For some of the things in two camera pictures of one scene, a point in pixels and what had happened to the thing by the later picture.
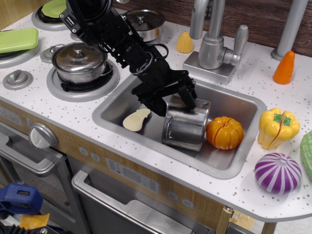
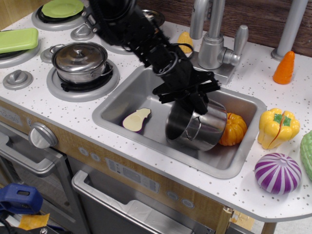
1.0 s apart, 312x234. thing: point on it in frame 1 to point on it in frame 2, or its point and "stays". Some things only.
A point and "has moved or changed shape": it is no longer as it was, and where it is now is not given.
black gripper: (157, 78) to (183, 83)
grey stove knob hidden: (46, 56) stays
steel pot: (184, 128) has moved or changed shape
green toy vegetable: (306, 153) stays
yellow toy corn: (185, 44) stays
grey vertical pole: (291, 26) stays
